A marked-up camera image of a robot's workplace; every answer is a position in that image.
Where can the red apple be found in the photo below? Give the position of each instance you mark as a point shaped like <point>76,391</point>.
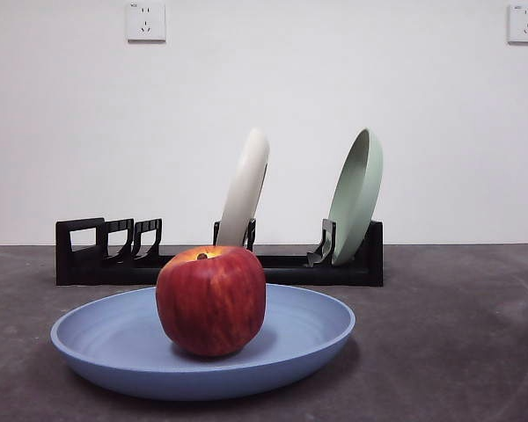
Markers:
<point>211,303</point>

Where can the blue plate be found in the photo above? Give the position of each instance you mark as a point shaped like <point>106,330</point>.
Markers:
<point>114,351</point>

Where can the white plate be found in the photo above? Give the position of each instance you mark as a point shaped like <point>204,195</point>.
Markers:
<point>246,184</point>

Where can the pale green plate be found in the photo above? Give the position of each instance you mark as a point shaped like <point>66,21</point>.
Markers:
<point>356,198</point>

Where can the black plate rack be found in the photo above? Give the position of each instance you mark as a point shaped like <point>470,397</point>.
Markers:
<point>63,264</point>

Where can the white wall socket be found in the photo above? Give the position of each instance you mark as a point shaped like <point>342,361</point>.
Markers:
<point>526,24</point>
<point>146,22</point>

